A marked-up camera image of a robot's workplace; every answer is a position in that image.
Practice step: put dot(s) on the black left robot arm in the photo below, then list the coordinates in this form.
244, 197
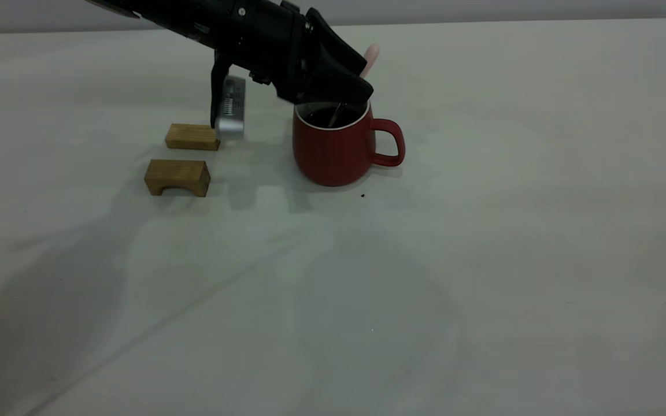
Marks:
177, 14

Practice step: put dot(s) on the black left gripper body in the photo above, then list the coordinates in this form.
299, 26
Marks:
269, 40

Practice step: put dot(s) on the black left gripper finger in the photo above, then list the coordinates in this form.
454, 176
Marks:
333, 46
336, 86

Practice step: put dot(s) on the arched wooden block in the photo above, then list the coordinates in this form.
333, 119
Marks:
177, 172

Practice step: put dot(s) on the red ceramic mug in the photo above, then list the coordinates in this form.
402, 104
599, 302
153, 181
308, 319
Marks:
333, 156

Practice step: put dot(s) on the flat rectangular wooden block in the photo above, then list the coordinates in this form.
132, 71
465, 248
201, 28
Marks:
191, 137

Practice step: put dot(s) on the dark coffee liquid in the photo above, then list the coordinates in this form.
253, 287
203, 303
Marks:
318, 118

